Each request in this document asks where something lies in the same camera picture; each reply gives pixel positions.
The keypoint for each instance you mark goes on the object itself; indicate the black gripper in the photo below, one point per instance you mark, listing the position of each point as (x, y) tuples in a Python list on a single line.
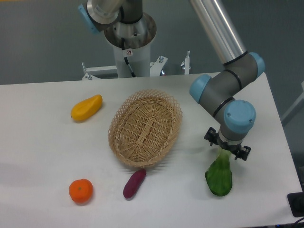
[(230, 145)]

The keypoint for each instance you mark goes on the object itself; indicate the green bok choy vegetable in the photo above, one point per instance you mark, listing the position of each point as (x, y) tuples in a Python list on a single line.
[(219, 175)]

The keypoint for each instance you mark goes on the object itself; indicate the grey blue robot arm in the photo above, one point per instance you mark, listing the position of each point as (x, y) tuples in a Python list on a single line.
[(214, 94)]

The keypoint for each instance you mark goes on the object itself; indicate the woven wicker basket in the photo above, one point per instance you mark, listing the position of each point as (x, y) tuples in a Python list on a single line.
[(145, 128)]

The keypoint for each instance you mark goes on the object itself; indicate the black device at table edge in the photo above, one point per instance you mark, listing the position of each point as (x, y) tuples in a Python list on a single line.
[(296, 202)]

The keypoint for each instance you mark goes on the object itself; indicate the purple sweet potato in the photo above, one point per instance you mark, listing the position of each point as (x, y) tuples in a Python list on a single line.
[(134, 183)]

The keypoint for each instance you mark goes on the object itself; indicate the yellow mango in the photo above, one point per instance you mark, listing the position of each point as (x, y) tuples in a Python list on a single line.
[(86, 108)]

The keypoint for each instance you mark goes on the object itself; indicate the orange tangerine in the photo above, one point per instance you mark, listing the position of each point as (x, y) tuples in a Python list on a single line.
[(81, 191)]

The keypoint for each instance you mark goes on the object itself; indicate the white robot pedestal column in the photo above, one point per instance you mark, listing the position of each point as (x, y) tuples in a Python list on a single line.
[(132, 42)]

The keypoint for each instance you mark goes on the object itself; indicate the white metal frame bracket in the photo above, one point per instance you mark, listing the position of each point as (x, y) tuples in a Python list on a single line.
[(142, 68)]

